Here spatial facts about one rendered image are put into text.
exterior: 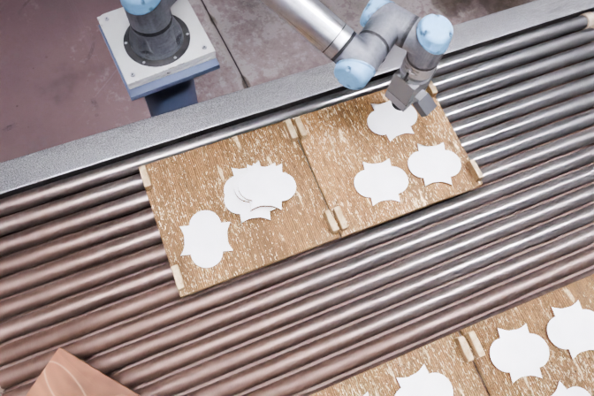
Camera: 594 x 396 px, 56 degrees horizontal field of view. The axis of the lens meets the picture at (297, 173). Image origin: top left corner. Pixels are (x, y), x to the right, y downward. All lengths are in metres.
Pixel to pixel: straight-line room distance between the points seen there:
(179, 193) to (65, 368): 0.47
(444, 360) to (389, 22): 0.77
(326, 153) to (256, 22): 1.48
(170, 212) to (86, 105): 1.35
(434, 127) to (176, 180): 0.70
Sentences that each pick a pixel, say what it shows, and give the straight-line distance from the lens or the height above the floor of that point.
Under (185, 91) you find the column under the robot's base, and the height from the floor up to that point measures 0.70.
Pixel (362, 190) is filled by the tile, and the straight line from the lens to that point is 1.45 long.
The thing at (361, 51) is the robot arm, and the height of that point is 1.33.
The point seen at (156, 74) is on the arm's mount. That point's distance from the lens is 1.65.
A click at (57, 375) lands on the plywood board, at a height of 1.04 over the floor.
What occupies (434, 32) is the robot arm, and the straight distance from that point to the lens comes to 1.22.
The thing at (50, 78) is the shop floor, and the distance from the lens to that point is 2.82.
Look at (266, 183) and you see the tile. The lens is 1.40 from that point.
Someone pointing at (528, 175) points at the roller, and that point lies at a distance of 1.65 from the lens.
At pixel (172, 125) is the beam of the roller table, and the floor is 0.92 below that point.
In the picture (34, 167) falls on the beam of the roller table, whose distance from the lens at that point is 1.57.
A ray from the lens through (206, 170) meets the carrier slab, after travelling 1.46.
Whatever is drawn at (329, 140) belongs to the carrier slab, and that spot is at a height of 0.94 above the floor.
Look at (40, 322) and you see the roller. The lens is 1.45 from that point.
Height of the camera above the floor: 2.27
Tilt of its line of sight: 67 degrees down
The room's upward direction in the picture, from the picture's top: 12 degrees clockwise
